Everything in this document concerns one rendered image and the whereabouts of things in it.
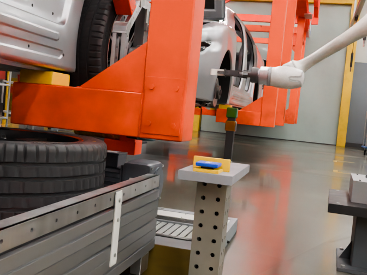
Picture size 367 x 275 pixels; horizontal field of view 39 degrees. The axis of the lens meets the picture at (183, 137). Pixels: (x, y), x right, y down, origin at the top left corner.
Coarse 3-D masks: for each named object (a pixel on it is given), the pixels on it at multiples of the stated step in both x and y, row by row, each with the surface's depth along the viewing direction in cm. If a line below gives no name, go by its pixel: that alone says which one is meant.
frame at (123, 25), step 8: (136, 0) 229; (144, 0) 233; (136, 8) 225; (144, 8) 235; (120, 16) 221; (128, 16) 220; (136, 16) 226; (120, 24) 217; (128, 24) 217; (112, 32) 217; (120, 32) 216; (128, 32) 218; (112, 40) 217; (112, 48) 218; (112, 56) 218; (120, 56) 217; (112, 64) 218
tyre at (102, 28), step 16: (96, 0) 221; (112, 0) 221; (96, 16) 216; (112, 16) 221; (80, 32) 216; (96, 32) 214; (80, 48) 215; (96, 48) 213; (80, 64) 216; (96, 64) 214; (80, 80) 219
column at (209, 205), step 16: (208, 192) 169; (224, 192) 168; (208, 208) 170; (224, 208) 168; (208, 224) 170; (224, 224) 172; (192, 240) 171; (208, 240) 170; (224, 240) 176; (192, 256) 171; (208, 256) 170; (192, 272) 172; (208, 272) 170
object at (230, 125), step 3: (228, 123) 193; (231, 123) 193; (234, 123) 192; (225, 126) 194; (228, 126) 193; (231, 126) 193; (234, 126) 193; (225, 129) 193; (228, 129) 193; (231, 129) 193; (234, 129) 193
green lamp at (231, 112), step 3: (228, 108) 193; (231, 108) 193; (234, 108) 192; (237, 108) 194; (228, 111) 193; (231, 111) 193; (234, 111) 192; (237, 111) 193; (228, 114) 193; (231, 114) 193; (234, 114) 192; (237, 114) 194; (228, 117) 193; (231, 117) 193; (234, 117) 192; (237, 117) 195
